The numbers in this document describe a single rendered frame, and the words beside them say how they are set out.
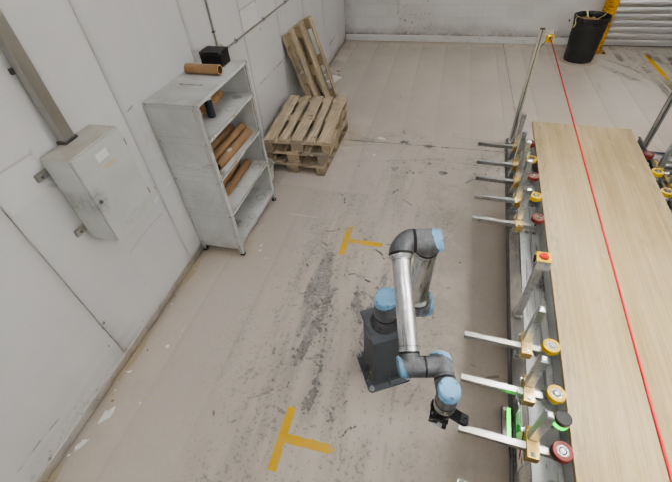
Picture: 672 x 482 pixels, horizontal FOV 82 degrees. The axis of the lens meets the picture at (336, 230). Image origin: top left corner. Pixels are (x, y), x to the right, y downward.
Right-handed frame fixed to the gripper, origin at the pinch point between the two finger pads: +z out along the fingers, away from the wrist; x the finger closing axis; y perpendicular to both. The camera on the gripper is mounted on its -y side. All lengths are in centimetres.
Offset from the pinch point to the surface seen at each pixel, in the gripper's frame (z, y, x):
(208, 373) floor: 83, 164, -22
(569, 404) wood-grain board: -7, -53, -21
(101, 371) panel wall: 65, 231, 4
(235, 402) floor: 83, 134, -8
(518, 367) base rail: 13, -37, -46
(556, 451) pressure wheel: -8.0, -45.0, 0.9
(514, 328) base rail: 13, -35, -70
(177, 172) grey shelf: -12, 232, -137
